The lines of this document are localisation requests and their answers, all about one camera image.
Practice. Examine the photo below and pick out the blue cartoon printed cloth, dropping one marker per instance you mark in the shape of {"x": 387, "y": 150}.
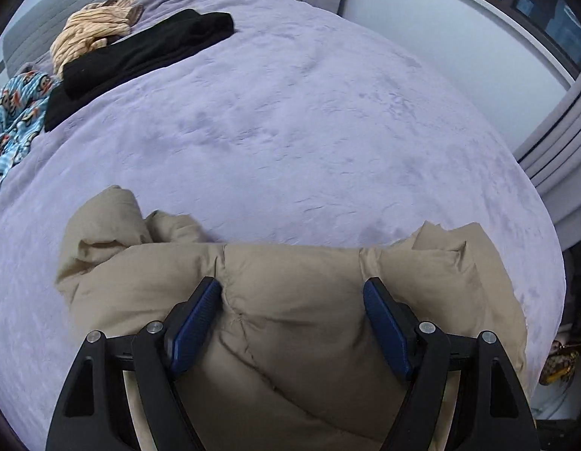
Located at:
{"x": 15, "y": 117}

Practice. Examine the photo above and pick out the beige puffer jacket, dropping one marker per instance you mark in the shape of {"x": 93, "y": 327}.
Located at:
{"x": 295, "y": 300}

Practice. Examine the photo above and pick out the brown patterned object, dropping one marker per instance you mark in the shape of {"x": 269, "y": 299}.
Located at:
{"x": 560, "y": 364}

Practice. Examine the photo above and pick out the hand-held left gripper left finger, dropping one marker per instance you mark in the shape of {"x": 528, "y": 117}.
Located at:
{"x": 194, "y": 329}

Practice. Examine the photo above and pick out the grey bed headboard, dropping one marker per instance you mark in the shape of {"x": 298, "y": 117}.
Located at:
{"x": 69, "y": 14}

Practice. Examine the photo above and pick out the purple plush blanket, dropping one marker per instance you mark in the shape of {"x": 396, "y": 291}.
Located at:
{"x": 295, "y": 127}

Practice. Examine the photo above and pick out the dark framed window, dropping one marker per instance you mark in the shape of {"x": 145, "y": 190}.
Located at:
{"x": 515, "y": 4}

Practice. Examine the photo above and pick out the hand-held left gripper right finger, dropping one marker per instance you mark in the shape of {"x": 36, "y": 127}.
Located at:
{"x": 386, "y": 329}

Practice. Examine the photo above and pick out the black garment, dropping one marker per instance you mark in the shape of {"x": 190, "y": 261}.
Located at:
{"x": 130, "y": 56}

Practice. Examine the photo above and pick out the yellow striped cloth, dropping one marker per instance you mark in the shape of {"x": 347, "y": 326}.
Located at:
{"x": 91, "y": 30}

